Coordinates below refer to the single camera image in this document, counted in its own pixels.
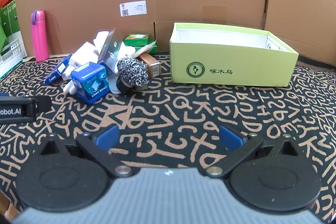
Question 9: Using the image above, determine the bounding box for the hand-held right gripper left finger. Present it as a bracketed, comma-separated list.
[39, 124, 133, 179]

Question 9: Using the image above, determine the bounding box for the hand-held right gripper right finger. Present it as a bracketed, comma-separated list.
[205, 124, 305, 179]

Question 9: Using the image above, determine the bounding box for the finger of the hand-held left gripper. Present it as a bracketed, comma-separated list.
[34, 95, 52, 115]

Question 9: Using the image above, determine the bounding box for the lime green cardboard box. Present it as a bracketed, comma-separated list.
[169, 21, 300, 87]

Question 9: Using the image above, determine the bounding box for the blue flat box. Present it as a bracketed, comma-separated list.
[43, 53, 73, 86]

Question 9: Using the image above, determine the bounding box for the blue cube box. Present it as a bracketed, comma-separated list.
[71, 61, 111, 104]

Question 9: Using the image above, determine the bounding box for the white plastic basket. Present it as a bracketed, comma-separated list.
[0, 38, 27, 78]

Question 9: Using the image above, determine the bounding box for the black patterned tablecloth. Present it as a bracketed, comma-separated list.
[0, 55, 336, 224]

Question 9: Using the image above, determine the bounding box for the white small box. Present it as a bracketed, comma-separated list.
[69, 42, 100, 68]

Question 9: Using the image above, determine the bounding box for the pink water bottle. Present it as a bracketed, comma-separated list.
[31, 10, 50, 62]

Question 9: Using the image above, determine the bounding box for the steel wool scrubber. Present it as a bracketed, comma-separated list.
[116, 57, 150, 94]

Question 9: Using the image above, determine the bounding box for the brown small box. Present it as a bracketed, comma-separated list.
[139, 52, 161, 78]

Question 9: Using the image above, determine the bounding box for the clear plastic package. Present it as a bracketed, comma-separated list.
[98, 27, 125, 75]

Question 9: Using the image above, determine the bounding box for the white plush rabbit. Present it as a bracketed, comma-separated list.
[62, 30, 137, 95]

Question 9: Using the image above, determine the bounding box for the green file folder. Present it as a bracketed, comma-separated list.
[0, 0, 21, 38]

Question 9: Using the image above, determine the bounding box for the green printed box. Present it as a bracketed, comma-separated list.
[124, 33, 150, 46]

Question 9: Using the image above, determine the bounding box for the white shipping label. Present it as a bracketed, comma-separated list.
[120, 0, 146, 17]

